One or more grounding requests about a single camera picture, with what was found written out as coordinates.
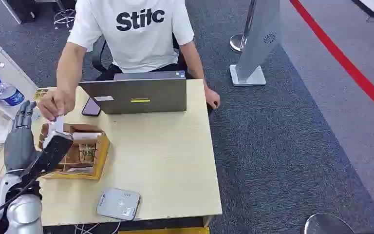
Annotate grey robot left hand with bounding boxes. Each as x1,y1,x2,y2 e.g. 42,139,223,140
3,100,42,173

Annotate person's left hand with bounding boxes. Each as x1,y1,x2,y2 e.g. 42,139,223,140
204,86,221,111

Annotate person's right hand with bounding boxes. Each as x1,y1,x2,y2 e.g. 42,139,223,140
37,88,76,122

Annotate white card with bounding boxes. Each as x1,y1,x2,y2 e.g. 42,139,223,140
71,131,103,141
47,115,66,140

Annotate yellow printed card packet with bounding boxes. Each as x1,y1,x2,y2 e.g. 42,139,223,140
33,88,50,101

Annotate white plastic bag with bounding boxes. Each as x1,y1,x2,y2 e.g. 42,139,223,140
0,112,14,145

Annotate black smartphone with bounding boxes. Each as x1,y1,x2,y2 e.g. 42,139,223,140
81,97,102,117

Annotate white card in box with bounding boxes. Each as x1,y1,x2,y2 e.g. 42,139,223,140
71,131,103,141

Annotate clear water bottle blue label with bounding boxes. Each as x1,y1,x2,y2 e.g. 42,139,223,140
0,77,26,107

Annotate white side table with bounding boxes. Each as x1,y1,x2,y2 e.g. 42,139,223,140
0,45,40,119

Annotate printed card stack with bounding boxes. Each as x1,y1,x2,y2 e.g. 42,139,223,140
78,143,97,164

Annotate wooden card box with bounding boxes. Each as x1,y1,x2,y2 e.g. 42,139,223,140
37,122,111,181

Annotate black office chair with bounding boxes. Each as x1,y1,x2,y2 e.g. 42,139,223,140
91,32,187,81

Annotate grey laptop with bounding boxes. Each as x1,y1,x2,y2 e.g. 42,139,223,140
78,70,187,115

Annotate grey standing panel white base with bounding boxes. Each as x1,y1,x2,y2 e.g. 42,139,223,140
229,0,282,87

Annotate chrome stool base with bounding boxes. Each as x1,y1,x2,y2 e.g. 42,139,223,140
53,0,77,32

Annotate person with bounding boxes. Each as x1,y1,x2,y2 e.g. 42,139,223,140
37,0,221,122

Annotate grey card reader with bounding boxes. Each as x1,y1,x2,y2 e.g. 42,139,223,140
96,188,142,222

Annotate yellow bar under desk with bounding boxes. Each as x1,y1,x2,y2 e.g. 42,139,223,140
118,227,210,234

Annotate round chrome stanchion base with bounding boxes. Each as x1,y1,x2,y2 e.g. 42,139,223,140
304,212,355,234

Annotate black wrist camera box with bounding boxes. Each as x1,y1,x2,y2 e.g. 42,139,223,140
21,130,74,180

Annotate chrome stanchion post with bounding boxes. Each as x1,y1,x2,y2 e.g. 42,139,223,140
229,0,257,53

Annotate white cables under desk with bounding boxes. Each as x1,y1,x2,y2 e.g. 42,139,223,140
74,220,122,234

